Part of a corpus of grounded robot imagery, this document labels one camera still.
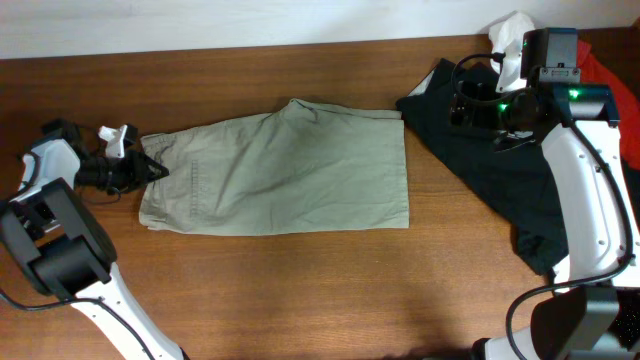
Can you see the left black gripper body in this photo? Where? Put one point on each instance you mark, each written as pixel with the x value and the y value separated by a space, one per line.
pixel 119 171

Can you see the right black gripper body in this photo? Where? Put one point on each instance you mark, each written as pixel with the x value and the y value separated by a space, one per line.
pixel 495 111

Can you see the khaki green shorts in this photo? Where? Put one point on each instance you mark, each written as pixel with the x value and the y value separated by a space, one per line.
pixel 308 167

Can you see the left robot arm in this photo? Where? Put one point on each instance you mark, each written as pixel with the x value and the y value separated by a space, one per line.
pixel 61 248

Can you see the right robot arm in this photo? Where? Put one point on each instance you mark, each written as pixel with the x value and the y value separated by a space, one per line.
pixel 591 310

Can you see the white garment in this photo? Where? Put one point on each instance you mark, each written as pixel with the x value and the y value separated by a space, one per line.
pixel 507 38

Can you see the black shorts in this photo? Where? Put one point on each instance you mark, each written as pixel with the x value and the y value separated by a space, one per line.
pixel 517 184

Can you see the white paper sheet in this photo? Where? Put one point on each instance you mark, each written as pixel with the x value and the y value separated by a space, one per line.
pixel 561 272

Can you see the left gripper white camera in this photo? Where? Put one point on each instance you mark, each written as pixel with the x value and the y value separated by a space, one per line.
pixel 118 140

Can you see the gripper white camera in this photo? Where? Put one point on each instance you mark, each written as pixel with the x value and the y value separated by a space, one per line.
pixel 509 72
pixel 118 140

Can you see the right gripper white camera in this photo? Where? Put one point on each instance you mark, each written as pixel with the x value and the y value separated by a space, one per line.
pixel 509 72

